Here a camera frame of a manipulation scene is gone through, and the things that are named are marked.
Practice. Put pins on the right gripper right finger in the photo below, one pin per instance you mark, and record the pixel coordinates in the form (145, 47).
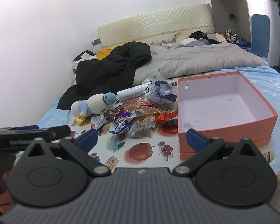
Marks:
(206, 150)

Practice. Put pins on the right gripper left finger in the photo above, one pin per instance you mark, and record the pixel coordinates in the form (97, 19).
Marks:
(77, 150)

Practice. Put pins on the blue noodle snack packet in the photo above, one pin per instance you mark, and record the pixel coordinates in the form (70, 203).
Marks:
(124, 124)

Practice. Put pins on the red foil tea packet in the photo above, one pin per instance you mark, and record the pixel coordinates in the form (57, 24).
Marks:
(163, 117)

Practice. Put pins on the large clear spicy snack packet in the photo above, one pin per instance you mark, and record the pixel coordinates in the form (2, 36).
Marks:
(140, 107)

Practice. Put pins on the fruit print tablecloth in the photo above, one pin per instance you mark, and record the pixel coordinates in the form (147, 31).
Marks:
(161, 149)

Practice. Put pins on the pink cardboard box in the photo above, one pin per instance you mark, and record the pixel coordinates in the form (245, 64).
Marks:
(224, 104)

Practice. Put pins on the blue white plush bird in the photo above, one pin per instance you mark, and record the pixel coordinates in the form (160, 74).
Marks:
(95, 105)

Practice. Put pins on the clear blue plastic bag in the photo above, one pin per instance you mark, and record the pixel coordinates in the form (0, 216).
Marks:
(158, 90)

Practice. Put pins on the black jacket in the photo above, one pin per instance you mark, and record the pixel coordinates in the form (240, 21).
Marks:
(109, 75)

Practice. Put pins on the white cylindrical tube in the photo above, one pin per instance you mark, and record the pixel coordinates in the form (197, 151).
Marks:
(133, 92)

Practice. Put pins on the grey duvet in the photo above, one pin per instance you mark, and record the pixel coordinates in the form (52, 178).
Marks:
(198, 59)

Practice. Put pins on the light blue star bedsheet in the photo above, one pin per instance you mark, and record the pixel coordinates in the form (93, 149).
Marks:
(265, 79)

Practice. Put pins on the yellow garment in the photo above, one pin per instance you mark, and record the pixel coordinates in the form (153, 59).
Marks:
(103, 53)

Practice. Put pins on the cream quilted headboard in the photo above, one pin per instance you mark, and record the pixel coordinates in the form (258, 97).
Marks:
(157, 27)

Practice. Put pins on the blue chair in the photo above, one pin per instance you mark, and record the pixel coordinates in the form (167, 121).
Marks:
(260, 36)

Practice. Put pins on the grey wall cabinet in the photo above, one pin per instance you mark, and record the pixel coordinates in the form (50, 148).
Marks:
(232, 15)

